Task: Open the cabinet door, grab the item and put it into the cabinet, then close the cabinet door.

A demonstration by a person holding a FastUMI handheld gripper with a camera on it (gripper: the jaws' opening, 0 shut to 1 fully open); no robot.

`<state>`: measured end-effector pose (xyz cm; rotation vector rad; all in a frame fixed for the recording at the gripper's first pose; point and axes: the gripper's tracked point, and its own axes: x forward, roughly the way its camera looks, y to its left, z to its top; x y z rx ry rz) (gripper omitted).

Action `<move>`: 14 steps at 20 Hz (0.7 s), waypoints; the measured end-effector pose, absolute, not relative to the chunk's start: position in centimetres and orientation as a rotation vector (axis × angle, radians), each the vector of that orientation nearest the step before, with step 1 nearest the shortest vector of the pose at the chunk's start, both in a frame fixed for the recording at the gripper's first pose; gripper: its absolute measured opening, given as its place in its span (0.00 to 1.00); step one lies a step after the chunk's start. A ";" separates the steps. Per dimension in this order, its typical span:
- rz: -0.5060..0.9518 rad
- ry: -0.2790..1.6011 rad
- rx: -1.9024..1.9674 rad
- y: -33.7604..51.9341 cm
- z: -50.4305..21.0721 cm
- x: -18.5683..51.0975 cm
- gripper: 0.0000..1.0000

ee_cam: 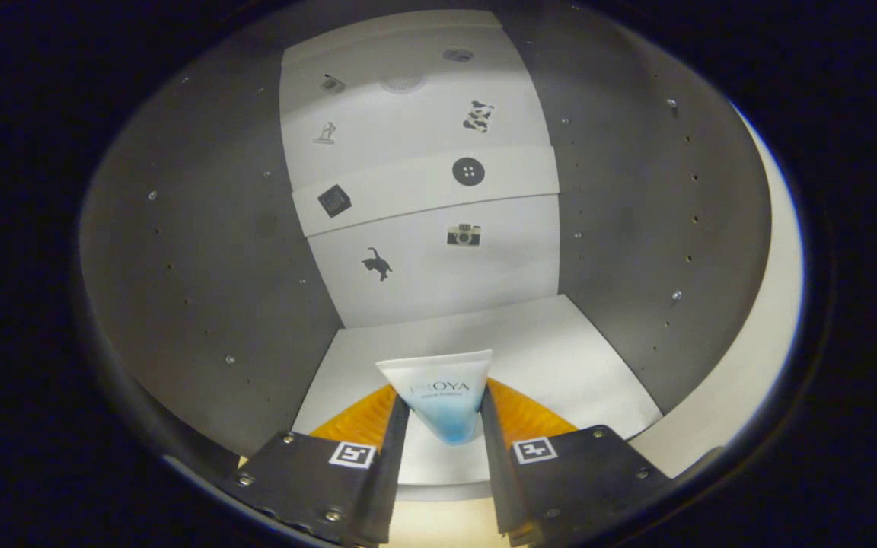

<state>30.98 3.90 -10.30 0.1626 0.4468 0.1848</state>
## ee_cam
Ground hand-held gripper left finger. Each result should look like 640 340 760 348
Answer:
227 383 412 548

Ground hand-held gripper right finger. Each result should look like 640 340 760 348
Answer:
479 377 674 548

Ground white and blue tube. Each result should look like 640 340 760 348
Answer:
375 349 494 446

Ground grey cabinet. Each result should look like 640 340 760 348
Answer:
81 8 774 503

